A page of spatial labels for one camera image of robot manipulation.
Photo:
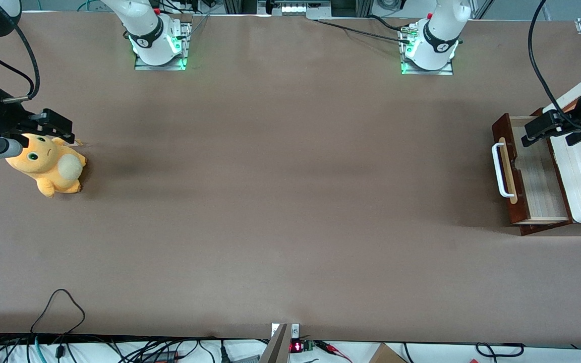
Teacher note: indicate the red digit display module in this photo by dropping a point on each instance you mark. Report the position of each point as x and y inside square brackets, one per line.
[296, 347]

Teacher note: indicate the grey camera stand beam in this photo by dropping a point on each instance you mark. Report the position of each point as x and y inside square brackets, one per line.
[276, 348]

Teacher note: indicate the orange plush toy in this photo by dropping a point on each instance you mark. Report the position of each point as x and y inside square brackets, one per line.
[58, 171]

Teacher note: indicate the copper strip on cabinet top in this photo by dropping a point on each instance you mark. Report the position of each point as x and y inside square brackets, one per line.
[572, 105]

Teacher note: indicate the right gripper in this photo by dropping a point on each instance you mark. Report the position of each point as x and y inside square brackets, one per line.
[4, 117]

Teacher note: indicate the paper tag of plush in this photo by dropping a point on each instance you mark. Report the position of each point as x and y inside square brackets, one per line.
[77, 143]

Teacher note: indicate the white stand bracket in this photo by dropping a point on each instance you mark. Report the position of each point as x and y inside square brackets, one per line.
[295, 330]

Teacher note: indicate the brown cardboard piece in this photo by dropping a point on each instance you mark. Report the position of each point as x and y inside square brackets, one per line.
[386, 355]

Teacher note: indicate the white power strip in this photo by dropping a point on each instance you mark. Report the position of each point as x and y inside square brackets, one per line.
[295, 7]

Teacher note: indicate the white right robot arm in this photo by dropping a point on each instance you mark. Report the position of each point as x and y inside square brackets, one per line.
[149, 30]

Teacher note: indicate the brown wooden drawer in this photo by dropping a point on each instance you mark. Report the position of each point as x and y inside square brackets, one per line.
[537, 186]

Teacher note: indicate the black power adapter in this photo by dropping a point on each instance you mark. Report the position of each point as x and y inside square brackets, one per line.
[162, 357]

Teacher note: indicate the red clip leads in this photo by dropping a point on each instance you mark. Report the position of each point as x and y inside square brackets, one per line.
[328, 347]

